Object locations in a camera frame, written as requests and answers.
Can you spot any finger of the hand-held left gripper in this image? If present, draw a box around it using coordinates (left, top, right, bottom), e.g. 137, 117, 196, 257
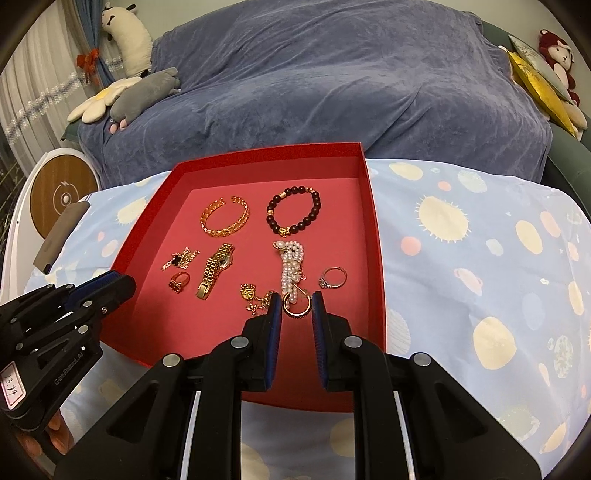
85, 275, 137, 319
69, 270, 122, 301

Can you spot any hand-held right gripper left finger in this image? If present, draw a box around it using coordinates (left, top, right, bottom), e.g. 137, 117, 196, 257
53, 292, 283, 480

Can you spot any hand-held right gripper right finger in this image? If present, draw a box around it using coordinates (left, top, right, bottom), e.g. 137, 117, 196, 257
311, 290, 541, 480

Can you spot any gold hoop earring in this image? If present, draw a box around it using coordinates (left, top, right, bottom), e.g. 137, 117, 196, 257
283, 284, 314, 318

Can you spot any silver stone ring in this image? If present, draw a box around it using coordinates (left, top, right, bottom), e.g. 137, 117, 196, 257
318, 266, 348, 291

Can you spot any gold pendant necklace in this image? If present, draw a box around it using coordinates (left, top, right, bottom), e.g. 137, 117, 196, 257
239, 282, 273, 317

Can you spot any white pearl bracelet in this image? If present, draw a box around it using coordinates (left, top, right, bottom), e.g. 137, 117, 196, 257
272, 240, 308, 301

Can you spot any black clover gold necklace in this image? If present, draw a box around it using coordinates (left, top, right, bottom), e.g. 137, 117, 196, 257
161, 248, 201, 273

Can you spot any gold link watch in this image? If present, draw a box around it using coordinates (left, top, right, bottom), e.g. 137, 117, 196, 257
195, 243, 236, 301

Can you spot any red shallow box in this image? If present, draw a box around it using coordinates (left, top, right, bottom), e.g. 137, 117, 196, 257
99, 142, 386, 414

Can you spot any person's left hand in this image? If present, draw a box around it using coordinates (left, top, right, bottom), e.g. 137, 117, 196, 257
14, 406, 75, 462

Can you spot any brown notebook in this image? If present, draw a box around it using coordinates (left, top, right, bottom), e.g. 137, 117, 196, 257
33, 200, 90, 273

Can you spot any planet print blue tablecloth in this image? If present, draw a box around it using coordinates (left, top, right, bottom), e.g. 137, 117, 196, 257
9, 159, 591, 480

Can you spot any cream flower pillow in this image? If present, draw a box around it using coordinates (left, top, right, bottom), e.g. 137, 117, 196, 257
68, 76, 143, 123

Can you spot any white curtain with sparkly trim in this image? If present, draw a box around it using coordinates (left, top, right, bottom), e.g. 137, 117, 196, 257
0, 46, 100, 162

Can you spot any grey plush animal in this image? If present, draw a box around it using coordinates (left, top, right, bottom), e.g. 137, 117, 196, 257
108, 67, 182, 134

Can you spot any blue curtain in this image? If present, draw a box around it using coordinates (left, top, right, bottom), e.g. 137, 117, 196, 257
78, 9, 116, 86

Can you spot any red bow tieback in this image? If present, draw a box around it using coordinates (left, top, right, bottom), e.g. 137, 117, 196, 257
76, 48, 101, 75

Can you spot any blue velvet sofa blanket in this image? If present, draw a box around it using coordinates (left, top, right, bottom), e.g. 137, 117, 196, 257
78, 0, 553, 188

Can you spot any white alpaca plush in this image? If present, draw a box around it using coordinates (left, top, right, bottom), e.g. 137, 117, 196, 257
100, 2, 154, 77

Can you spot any green sofa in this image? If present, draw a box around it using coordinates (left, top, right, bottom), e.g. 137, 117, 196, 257
60, 9, 591, 190

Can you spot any gold cushion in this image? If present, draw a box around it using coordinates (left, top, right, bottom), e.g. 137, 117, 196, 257
505, 48, 580, 139

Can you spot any cream cushion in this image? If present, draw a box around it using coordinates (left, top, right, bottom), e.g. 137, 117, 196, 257
561, 102, 589, 131

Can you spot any silver cushion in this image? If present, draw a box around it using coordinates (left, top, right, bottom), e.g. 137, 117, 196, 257
508, 33, 573, 102

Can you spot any red monkey plush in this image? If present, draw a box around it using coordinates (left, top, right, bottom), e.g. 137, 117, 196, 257
538, 28, 580, 104

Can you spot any gold chain cuff bracelet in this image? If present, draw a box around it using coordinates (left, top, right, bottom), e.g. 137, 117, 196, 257
200, 196, 250, 238

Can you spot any dark bead bracelet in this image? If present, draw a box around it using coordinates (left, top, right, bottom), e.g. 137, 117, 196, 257
266, 185, 322, 236

